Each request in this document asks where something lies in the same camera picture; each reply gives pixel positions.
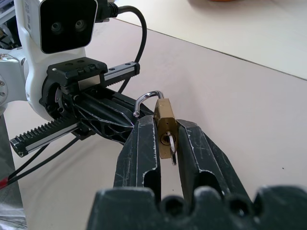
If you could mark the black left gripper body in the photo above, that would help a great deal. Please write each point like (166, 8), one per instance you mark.
(72, 69)

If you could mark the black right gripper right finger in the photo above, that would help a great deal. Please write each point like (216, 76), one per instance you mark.
(204, 158)

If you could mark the brass padlock with steel shackle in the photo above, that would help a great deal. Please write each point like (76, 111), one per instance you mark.
(165, 112)

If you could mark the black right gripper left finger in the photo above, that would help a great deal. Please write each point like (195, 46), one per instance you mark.
(136, 155)

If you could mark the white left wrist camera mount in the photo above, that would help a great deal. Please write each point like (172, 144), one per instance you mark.
(33, 72)

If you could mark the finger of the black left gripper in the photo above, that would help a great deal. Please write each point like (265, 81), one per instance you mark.
(115, 103)
(105, 124)

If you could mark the small silver key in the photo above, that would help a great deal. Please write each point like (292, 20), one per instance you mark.
(173, 148)

